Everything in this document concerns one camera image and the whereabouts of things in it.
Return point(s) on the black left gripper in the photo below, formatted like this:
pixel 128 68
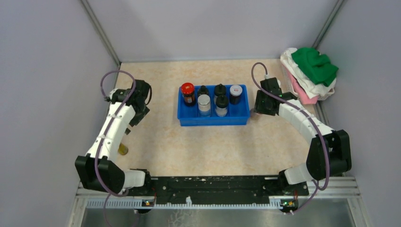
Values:
pixel 135 120

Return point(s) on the aluminium frame rail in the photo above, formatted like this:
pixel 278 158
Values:
pixel 338 187

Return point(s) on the yellow label oil bottle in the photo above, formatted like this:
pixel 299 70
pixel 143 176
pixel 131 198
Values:
pixel 123 149

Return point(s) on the pink cloth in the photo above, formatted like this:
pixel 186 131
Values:
pixel 300 93

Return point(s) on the blue plastic divided bin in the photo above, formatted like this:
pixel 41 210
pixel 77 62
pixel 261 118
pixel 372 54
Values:
pixel 237 114

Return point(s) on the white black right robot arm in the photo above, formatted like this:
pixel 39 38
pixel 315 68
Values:
pixel 329 149

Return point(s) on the silver cap white bead jar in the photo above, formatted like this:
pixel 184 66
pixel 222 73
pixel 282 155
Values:
pixel 204 105

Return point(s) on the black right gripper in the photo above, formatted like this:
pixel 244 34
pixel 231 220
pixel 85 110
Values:
pixel 258 107

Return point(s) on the black pourer cap grain jar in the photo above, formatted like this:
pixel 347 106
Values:
pixel 220 90

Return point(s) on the pink cap bottle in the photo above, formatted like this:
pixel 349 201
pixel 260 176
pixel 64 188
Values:
pixel 254 115

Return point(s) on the white lid brown jar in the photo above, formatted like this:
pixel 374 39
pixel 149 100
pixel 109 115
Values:
pixel 235 94

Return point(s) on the red cap brown sauce bottle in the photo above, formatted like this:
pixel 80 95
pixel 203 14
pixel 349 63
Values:
pixel 188 93

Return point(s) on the green cloth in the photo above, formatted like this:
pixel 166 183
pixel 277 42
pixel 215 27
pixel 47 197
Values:
pixel 316 66

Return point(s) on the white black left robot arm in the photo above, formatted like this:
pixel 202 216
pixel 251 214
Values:
pixel 97 169

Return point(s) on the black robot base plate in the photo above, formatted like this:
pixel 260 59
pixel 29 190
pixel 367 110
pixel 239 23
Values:
pixel 255 184

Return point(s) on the white cloth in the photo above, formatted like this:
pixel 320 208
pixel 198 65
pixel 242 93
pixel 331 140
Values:
pixel 319 91

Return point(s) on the white laundry basket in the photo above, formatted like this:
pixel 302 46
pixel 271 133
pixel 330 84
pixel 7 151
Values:
pixel 289 87

